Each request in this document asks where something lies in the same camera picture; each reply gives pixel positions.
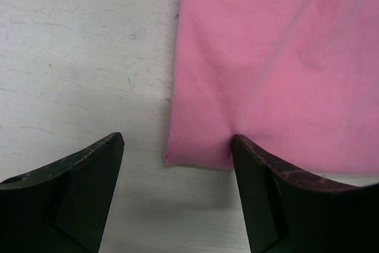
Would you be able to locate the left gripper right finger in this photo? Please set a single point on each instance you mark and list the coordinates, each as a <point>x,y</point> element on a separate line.
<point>287,209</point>

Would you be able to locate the pink t shirt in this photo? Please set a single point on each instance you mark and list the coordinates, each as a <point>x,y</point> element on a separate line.
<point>297,77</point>

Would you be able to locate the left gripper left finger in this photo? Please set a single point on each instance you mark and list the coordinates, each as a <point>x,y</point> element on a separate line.
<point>62,206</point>

